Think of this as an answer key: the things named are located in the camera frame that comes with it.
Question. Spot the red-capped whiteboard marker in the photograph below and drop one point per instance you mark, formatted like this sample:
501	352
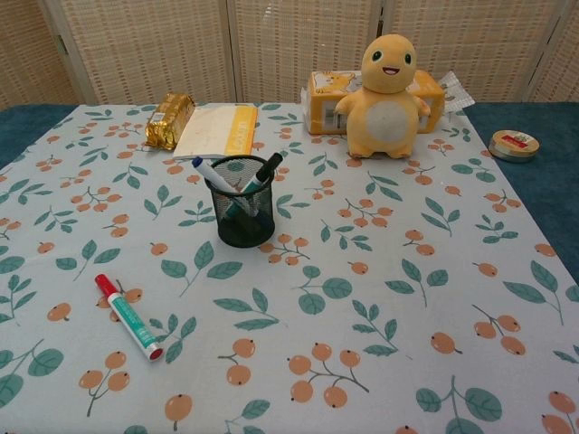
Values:
129	316

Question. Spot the black mesh pen holder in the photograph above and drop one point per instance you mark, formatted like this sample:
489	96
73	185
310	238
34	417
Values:
246	233

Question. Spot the black-capped marker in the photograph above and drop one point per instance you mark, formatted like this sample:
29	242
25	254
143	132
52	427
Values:
268	168

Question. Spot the blue-capped marker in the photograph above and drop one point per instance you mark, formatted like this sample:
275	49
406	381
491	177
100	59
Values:
202	166

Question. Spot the floral print tablecloth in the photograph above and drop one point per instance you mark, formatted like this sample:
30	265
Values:
316	316

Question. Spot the white and yellow notepad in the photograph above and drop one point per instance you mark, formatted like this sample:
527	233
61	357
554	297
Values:
212	131

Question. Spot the orange cat print tissue pack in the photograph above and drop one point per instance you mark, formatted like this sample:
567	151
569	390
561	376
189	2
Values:
323	104

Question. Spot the yellow plush toy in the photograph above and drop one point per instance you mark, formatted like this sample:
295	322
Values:
389	117

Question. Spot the gold foil snack package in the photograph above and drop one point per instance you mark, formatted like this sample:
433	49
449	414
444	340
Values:
169	119

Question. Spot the woven folding screen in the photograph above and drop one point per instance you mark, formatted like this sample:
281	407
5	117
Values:
289	45

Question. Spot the round metal tin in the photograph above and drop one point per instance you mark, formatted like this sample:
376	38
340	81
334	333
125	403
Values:
513	144

